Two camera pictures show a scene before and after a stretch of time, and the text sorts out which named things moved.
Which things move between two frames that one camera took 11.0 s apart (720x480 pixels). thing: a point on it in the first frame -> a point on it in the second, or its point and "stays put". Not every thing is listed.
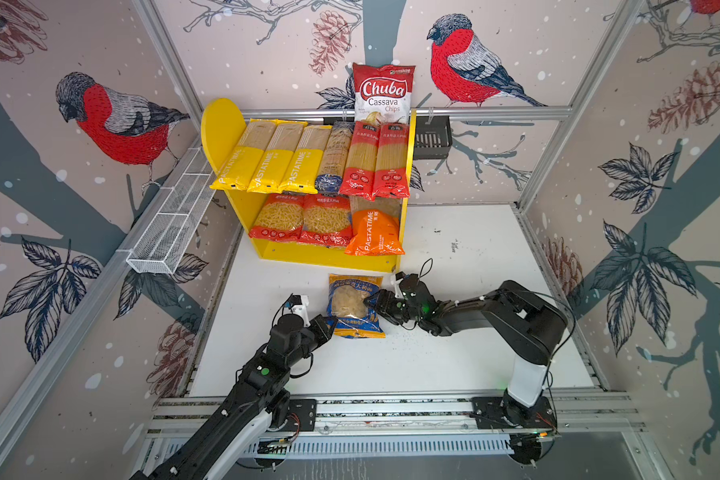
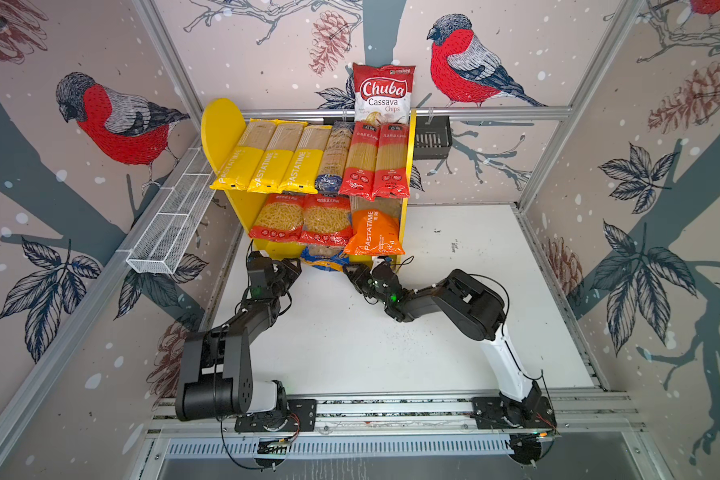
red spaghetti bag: (359, 175) stays put
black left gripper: (324, 333) -> (288, 269)
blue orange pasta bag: (346, 295) -> (325, 257)
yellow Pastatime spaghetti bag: (242, 162) stays put
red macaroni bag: (279, 218) stays put
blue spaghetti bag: (329, 179) stays put
